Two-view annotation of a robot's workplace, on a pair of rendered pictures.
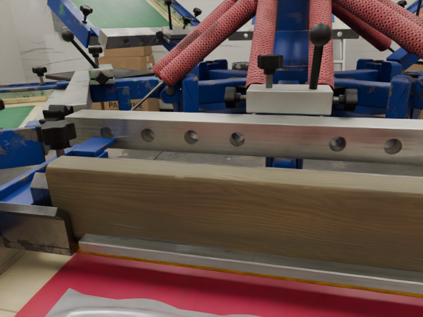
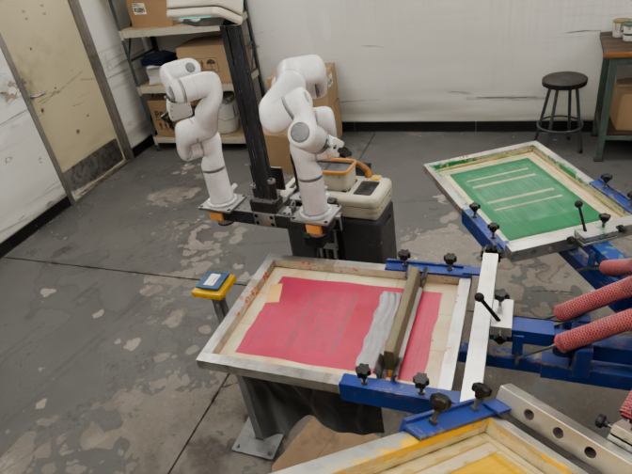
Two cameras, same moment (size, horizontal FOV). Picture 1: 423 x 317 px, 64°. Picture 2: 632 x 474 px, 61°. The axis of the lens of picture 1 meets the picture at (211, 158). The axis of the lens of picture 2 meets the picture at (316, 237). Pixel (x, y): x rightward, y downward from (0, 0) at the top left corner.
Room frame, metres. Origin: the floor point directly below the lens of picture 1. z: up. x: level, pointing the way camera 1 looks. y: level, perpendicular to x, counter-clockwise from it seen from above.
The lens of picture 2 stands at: (0.27, -1.34, 2.18)
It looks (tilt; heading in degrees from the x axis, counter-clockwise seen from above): 33 degrees down; 102
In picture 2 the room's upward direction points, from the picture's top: 10 degrees counter-clockwise
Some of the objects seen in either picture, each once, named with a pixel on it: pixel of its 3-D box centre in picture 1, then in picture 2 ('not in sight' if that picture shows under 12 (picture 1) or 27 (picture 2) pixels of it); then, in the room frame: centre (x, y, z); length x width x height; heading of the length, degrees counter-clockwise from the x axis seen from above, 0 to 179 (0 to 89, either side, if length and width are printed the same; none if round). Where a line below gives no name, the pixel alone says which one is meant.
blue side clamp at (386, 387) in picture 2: not in sight; (393, 394); (0.20, -0.33, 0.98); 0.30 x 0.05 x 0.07; 167
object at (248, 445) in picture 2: not in sight; (240, 367); (-0.50, 0.24, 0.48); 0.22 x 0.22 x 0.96; 77
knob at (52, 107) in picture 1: (68, 126); (491, 256); (0.55, 0.24, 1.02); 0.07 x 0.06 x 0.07; 167
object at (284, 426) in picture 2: not in sight; (315, 409); (-0.07, -0.20, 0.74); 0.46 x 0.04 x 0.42; 167
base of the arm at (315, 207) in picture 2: not in sight; (314, 192); (-0.08, 0.43, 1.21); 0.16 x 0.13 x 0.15; 71
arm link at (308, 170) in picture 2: not in sight; (308, 156); (-0.07, 0.42, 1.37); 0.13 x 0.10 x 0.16; 9
